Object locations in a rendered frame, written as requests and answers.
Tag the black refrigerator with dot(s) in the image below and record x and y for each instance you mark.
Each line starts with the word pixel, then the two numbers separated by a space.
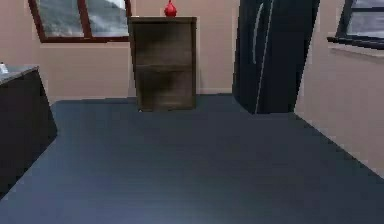
pixel 280 60

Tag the dark brown wooden cabinet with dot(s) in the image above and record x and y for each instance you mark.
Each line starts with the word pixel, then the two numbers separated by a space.
pixel 165 63

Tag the red vase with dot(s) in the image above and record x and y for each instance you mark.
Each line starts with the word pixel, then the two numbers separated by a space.
pixel 170 10

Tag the brown framed window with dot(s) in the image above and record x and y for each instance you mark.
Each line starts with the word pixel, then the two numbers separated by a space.
pixel 80 20

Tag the black counter with grey top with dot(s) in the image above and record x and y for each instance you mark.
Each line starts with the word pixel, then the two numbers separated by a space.
pixel 20 126

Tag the black framed window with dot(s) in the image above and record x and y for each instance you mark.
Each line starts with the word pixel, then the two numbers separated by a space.
pixel 361 23

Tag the small white object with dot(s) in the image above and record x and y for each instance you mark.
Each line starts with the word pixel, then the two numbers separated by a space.
pixel 3 68

